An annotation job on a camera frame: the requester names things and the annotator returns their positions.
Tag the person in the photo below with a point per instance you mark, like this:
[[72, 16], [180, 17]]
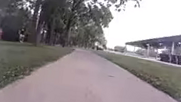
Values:
[[22, 35]]

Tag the row of tall trees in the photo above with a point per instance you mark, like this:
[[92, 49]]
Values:
[[63, 13]]

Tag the wide grass lawn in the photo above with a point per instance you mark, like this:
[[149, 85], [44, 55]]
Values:
[[13, 58]]

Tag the dark container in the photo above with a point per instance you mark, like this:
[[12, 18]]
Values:
[[164, 57], [174, 59]]

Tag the distant building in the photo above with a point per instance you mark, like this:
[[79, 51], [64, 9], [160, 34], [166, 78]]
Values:
[[119, 49]]

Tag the vehicle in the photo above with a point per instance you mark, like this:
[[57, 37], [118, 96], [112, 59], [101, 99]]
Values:
[[99, 48]]

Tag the open roofed shelter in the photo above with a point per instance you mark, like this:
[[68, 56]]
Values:
[[173, 41]]

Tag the grey asphalt path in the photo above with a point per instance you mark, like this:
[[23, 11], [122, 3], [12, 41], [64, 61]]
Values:
[[83, 86]]

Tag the grey road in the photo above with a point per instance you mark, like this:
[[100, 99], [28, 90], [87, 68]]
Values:
[[164, 62]]

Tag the grass verge strip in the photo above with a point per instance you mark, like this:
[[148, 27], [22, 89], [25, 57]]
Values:
[[162, 76]]

